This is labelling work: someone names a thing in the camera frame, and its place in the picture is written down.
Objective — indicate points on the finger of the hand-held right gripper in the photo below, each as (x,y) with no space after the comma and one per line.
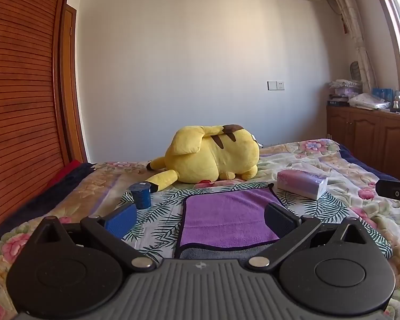
(391,188)

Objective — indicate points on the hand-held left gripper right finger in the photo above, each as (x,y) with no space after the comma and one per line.
(277,220)

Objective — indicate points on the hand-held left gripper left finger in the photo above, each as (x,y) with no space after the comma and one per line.
(121,221)

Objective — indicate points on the purple towel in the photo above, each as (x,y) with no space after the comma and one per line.
(226,216)

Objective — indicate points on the blue tape roll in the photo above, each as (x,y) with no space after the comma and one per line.
(140,195)

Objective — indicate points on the leaf print cloth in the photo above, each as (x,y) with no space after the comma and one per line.
(160,213)

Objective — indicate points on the pink tissue pack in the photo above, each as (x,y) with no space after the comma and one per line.
(301,183)

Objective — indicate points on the wooden cabinet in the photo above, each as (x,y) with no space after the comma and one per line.
(370,136)

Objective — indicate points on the grey towel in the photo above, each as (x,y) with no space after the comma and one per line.
(213,253)

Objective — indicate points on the floral bed sheet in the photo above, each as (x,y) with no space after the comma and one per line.
(320,160)

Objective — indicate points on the red cloth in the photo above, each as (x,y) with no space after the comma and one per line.
(65,173)

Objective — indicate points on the dark blue blanket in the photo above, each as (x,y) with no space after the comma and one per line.
(46,196)

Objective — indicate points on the white plastic bag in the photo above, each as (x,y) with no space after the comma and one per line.
(368,101)

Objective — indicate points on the blue box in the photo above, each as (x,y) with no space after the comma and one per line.
(382,94)

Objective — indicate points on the yellow plush toy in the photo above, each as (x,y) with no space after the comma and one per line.
(206,156)

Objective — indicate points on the black flat box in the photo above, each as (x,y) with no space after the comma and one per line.
(337,102)

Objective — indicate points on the pile of folded fabrics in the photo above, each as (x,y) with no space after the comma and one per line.
(345,88)

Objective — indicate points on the grey hand fan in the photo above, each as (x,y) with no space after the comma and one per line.
(355,71)

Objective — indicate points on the patterned curtain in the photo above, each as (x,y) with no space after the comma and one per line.
(356,33)

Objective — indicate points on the wooden slatted wardrobe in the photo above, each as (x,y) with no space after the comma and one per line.
(23,90)

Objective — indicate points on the white wall socket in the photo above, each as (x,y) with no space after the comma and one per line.
(276,85)

